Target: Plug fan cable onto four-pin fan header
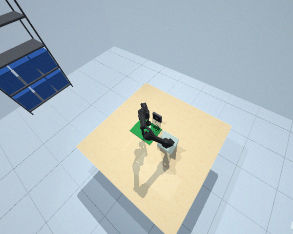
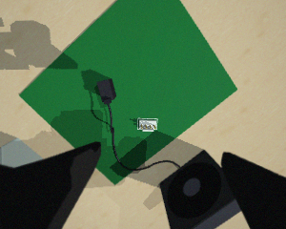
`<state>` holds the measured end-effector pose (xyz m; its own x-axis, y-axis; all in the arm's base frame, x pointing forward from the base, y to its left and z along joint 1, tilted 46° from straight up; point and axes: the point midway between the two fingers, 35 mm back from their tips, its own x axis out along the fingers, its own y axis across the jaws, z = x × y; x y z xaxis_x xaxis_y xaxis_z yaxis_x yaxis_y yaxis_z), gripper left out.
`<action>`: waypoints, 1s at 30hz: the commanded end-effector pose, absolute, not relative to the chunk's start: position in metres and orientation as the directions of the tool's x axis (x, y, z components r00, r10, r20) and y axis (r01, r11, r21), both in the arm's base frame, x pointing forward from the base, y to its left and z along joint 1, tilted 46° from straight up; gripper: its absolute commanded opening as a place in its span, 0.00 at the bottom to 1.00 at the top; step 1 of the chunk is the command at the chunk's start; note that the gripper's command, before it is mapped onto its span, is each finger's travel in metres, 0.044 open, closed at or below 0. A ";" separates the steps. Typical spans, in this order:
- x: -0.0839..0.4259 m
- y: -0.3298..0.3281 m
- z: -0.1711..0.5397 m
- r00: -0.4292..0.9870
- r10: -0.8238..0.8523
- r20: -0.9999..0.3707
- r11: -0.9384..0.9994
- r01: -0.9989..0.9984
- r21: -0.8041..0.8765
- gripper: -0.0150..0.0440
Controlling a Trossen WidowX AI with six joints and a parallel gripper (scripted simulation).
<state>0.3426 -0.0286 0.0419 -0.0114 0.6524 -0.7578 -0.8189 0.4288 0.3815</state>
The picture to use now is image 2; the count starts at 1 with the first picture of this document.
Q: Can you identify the green circuit board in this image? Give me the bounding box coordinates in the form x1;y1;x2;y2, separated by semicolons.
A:
19;0;238;186

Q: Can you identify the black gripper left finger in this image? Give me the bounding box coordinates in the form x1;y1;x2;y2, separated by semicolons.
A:
0;141;101;229

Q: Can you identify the black fan cable with plug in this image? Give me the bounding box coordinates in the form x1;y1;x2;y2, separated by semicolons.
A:
96;79;183;171

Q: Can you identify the black cooling fan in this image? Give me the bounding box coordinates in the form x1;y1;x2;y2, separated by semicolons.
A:
159;150;241;229

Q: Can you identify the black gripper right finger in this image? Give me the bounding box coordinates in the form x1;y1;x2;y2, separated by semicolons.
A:
220;152;286;229

